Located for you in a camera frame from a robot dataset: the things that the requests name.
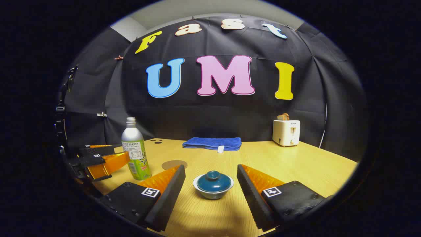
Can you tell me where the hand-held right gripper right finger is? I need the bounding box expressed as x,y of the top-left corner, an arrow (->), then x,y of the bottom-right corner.
237,164 -> 333,232

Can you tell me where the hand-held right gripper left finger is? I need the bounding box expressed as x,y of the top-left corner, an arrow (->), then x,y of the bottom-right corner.
100,165 -> 186,232

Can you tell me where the round brown coaster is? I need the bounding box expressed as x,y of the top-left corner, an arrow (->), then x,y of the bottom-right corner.
161,160 -> 188,171

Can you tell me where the silver green-label water bottle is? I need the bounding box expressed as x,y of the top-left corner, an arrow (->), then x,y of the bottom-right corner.
121,117 -> 152,181

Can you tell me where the white teacup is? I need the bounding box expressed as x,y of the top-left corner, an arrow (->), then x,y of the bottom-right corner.
193,174 -> 235,200

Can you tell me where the teal teacup lid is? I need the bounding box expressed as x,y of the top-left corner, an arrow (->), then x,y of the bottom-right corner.
197,170 -> 232,193

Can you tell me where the blue folded towel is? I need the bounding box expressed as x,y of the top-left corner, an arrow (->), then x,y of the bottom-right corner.
182,137 -> 242,153

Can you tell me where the white toaster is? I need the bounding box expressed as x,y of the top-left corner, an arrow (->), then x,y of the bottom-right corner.
272,119 -> 300,147

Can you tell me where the black backdrop cloth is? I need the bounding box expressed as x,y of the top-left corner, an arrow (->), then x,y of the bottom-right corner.
64,15 -> 367,162

